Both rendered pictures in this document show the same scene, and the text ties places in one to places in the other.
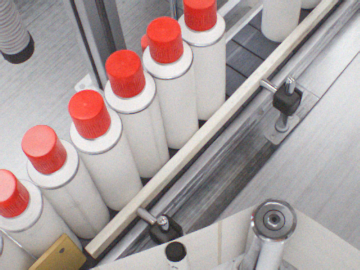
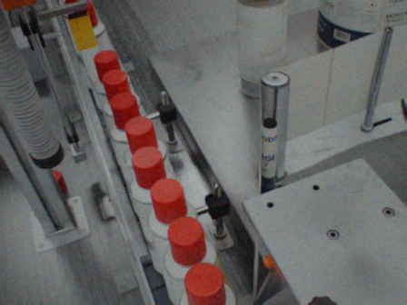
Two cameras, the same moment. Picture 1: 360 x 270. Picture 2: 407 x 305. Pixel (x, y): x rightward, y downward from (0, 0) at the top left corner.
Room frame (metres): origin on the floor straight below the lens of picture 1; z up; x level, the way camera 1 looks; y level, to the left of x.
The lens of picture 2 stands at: (0.03, 0.41, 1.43)
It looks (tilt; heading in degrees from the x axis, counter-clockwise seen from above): 46 degrees down; 294
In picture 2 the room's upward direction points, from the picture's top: 7 degrees counter-clockwise
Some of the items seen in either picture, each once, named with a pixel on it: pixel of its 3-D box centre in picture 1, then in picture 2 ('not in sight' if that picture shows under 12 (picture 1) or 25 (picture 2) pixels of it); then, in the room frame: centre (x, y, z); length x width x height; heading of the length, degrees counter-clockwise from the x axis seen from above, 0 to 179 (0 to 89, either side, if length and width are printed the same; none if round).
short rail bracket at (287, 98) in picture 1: (287, 104); (168, 118); (0.34, -0.14, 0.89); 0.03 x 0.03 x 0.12; 41
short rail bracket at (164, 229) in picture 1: (157, 227); (207, 214); (0.20, 0.04, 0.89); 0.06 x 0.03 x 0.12; 41
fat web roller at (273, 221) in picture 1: (264, 251); (272, 132); (0.13, -0.07, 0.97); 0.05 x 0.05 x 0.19
